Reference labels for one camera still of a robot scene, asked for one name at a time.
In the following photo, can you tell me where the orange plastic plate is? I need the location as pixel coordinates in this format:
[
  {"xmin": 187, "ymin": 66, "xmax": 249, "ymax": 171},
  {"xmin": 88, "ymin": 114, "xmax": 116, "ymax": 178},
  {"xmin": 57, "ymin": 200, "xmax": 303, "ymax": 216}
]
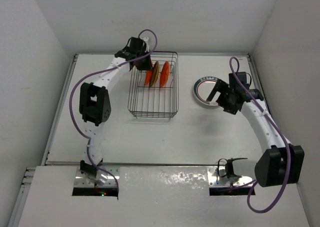
[
  {"xmin": 159, "ymin": 61, "xmax": 171, "ymax": 88},
  {"xmin": 144, "ymin": 61, "xmax": 153, "ymax": 86}
]

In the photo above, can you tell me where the yellow patterned brown plate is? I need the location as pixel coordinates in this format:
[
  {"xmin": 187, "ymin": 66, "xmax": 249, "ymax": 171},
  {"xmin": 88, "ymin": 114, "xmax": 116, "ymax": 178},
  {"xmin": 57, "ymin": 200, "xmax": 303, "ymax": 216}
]
[{"xmin": 149, "ymin": 61, "xmax": 160, "ymax": 87}]

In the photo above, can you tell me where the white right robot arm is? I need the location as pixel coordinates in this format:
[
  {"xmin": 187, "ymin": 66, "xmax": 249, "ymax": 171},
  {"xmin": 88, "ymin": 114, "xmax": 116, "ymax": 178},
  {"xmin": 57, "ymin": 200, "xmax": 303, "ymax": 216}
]
[{"xmin": 214, "ymin": 73, "xmax": 305, "ymax": 187}]

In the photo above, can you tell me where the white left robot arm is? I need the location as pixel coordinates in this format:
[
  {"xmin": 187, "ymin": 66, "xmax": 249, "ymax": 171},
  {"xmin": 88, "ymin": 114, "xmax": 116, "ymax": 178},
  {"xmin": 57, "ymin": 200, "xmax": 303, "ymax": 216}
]
[{"xmin": 76, "ymin": 36, "xmax": 171, "ymax": 178}]

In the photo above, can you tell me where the white front cover panel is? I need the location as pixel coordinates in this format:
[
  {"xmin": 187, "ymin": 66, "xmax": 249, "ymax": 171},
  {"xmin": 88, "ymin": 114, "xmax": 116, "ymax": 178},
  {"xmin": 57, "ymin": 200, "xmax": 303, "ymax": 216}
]
[{"xmin": 19, "ymin": 166, "xmax": 308, "ymax": 227}]

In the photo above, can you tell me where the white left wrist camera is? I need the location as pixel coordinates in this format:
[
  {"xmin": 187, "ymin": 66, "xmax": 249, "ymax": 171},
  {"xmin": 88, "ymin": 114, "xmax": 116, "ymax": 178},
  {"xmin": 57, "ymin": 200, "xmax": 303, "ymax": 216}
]
[{"xmin": 142, "ymin": 37, "xmax": 150, "ymax": 52}]

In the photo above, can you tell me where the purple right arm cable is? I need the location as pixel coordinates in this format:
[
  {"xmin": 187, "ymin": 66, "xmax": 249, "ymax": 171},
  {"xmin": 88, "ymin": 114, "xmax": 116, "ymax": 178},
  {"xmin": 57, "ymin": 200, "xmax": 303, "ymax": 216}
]
[{"xmin": 229, "ymin": 56, "xmax": 293, "ymax": 214}]

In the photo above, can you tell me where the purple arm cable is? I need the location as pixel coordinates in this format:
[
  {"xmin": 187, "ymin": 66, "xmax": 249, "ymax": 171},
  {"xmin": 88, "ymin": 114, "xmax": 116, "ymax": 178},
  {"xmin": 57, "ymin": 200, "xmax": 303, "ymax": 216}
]
[
  {"xmin": 229, "ymin": 56, "xmax": 293, "ymax": 214},
  {"xmin": 68, "ymin": 28, "xmax": 158, "ymax": 195}
]

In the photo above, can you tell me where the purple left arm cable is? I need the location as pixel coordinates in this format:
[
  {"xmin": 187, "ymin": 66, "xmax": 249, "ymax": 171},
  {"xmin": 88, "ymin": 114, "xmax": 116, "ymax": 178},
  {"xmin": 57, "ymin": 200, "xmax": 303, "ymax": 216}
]
[{"xmin": 68, "ymin": 28, "xmax": 158, "ymax": 195}]

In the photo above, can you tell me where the aluminium table edge rail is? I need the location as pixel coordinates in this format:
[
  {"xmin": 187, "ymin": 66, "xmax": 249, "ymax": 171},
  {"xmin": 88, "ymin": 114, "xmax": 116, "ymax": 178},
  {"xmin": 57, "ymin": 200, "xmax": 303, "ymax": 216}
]
[{"xmin": 247, "ymin": 53, "xmax": 270, "ymax": 111}]

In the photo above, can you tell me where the grey wire dish rack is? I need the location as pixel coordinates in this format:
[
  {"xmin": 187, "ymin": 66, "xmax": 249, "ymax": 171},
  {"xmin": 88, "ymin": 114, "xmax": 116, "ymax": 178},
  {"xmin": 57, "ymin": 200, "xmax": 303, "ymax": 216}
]
[{"xmin": 127, "ymin": 51, "xmax": 179, "ymax": 120}]

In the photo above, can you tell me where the black base cable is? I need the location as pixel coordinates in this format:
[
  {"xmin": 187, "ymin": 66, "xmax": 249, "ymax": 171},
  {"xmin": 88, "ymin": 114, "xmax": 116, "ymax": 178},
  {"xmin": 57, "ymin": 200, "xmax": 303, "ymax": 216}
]
[{"xmin": 216, "ymin": 157, "xmax": 248, "ymax": 180}]

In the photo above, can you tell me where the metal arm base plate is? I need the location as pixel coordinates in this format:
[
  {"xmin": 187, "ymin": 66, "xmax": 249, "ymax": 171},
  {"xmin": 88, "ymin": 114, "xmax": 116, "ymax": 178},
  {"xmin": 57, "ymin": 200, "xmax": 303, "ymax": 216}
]
[{"xmin": 207, "ymin": 165, "xmax": 255, "ymax": 189}]

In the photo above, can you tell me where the left metal arm base plate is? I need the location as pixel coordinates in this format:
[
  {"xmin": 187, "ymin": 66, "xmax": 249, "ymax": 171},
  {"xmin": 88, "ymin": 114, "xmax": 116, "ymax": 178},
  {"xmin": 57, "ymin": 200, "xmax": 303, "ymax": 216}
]
[{"xmin": 73, "ymin": 165, "xmax": 120, "ymax": 188}]

